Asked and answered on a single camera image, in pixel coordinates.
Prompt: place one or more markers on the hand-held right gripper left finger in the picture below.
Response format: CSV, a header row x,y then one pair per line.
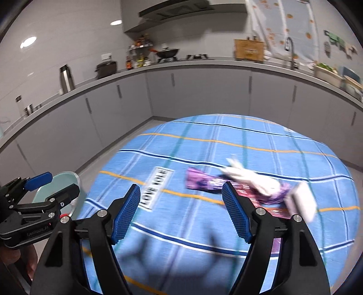
x,y
126,215

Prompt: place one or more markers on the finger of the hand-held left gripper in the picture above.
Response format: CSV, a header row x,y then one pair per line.
x,y
68,193
38,180

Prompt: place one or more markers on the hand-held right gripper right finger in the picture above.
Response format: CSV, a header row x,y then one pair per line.
x,y
235,212

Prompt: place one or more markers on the teal round waste bin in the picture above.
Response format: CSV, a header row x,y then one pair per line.
x,y
61,180

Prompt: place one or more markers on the purple snack wrapper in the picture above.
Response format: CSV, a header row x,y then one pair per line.
x,y
201,181

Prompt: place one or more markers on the person's left hand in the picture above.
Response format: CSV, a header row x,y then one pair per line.
x,y
17,256

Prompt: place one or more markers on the white snack packet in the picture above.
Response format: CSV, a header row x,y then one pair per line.
x,y
249,178

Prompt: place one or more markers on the white small box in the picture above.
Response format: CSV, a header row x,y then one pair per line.
x,y
300,201

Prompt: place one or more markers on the glass jar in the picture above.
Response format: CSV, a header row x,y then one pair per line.
x,y
19,106

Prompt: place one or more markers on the blue plaid tablecloth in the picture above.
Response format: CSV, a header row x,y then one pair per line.
x,y
227,136

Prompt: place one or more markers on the steel thermos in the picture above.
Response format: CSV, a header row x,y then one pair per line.
x,y
66,79

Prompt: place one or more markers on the grey kitchen counter cabinets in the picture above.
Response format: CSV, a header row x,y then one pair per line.
x,y
198,90

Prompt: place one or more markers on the black rice cooker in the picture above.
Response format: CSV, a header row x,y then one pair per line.
x,y
106,69

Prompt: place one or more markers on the ceiling light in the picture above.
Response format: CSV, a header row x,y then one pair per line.
x,y
27,43
116,22

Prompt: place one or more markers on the spice rack with bottles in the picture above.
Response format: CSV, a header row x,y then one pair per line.
x,y
139,54

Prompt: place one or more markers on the gas stove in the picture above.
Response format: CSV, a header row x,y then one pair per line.
x,y
195,56

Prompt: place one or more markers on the beige plastic basin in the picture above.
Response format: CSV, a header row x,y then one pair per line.
x,y
326,76

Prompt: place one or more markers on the wooden knife block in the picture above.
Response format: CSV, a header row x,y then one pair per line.
x,y
249,49

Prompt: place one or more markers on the black wok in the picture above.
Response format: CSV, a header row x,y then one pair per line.
x,y
168,53

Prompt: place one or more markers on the steel kitchen faucet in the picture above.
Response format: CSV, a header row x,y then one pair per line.
x,y
291,51

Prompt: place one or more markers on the green vegetables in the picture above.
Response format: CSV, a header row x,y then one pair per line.
x,y
326,67

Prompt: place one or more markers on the white enamel basin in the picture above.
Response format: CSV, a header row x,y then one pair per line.
x,y
354,88

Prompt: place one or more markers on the grey blue plastic box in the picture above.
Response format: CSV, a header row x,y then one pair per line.
x,y
351,73

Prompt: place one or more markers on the white printed curtain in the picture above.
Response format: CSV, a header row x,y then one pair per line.
x,y
297,25

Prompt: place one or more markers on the grey range hood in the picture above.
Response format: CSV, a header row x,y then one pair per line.
x,y
170,10

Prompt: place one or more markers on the white wall socket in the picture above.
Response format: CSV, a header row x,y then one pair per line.
x,y
106,56

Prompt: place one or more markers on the grey wall sticker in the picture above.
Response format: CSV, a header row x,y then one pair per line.
x,y
326,49

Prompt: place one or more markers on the green wall sticker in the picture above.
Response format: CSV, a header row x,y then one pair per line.
x,y
337,38

